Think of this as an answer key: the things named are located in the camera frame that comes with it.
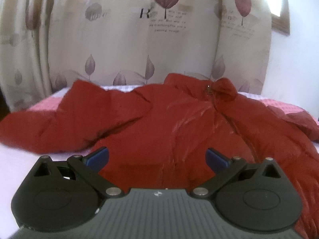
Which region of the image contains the red puffer jacket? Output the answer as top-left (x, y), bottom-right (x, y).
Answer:
top-left (1, 73), bottom-right (318, 238)

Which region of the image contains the beige leaf print curtain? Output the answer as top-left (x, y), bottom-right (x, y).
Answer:
top-left (1, 0), bottom-right (282, 111)

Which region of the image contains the brown wooden window frame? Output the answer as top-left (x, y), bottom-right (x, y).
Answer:
top-left (271, 0), bottom-right (290, 36)

